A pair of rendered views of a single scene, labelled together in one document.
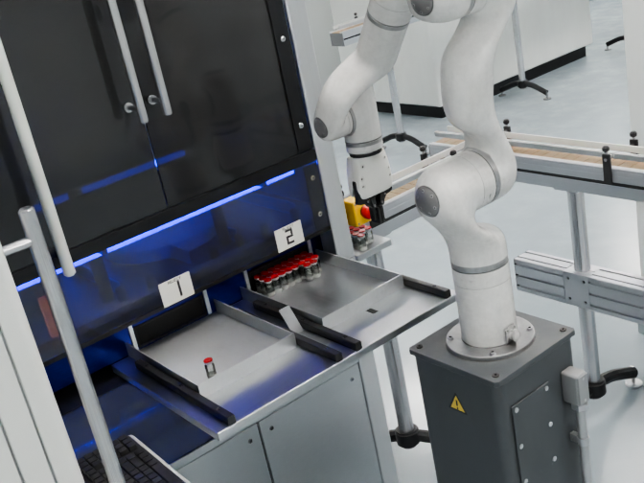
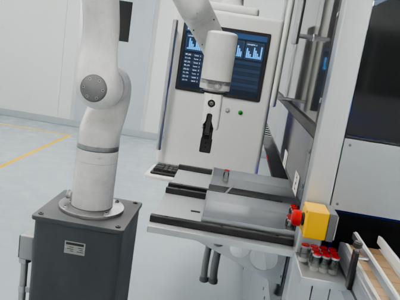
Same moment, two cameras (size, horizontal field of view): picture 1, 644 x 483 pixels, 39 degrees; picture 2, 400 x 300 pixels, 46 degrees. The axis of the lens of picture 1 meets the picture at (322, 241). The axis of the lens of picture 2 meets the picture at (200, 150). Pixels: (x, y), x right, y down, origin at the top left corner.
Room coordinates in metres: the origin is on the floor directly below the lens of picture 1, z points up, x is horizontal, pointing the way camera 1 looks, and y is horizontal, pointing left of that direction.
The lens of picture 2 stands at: (2.76, -1.18, 1.36)
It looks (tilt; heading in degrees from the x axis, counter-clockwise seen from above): 12 degrees down; 128
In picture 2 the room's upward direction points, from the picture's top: 9 degrees clockwise
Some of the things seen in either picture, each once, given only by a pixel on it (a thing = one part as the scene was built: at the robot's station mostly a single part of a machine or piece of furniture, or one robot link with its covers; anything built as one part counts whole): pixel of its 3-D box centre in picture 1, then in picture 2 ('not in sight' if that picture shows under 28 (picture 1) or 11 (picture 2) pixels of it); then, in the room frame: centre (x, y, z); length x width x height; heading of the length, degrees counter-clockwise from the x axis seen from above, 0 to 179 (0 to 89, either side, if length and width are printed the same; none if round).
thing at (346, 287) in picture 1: (320, 287); (258, 216); (2.09, 0.03, 0.90); 0.34 x 0.26 x 0.04; 35
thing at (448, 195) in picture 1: (461, 214); (105, 105); (1.70, -0.29, 1.16); 0.19 x 0.12 x 0.24; 125
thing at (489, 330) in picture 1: (485, 300); (94, 178); (1.72, -0.31, 0.95); 0.19 x 0.19 x 0.18
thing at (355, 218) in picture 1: (356, 209); (316, 221); (2.33, -0.11, 1.00); 0.08 x 0.07 x 0.07; 35
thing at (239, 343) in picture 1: (208, 344); (255, 186); (1.89, 0.31, 0.90); 0.34 x 0.26 x 0.04; 35
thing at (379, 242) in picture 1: (358, 245); (324, 272); (2.37, -0.10, 0.87); 0.14 x 0.13 x 0.02; 35
